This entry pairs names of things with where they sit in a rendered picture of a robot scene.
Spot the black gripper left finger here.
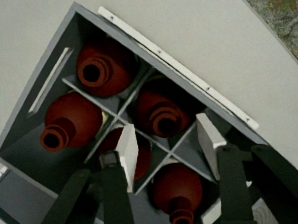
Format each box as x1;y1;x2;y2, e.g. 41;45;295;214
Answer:
41;124;138;224

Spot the dark brown bottle with cream label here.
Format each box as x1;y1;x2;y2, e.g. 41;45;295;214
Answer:
135;73;192;138

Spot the dark grey crate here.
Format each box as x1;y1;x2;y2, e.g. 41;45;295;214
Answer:
0;1;279;224

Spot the dark red bottle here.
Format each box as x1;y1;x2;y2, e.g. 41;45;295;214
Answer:
40;89;110;152
152;155;203;224
76;37;140;97
98;119;152;181

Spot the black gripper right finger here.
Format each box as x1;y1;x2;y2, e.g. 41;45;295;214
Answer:
196;113;298;224

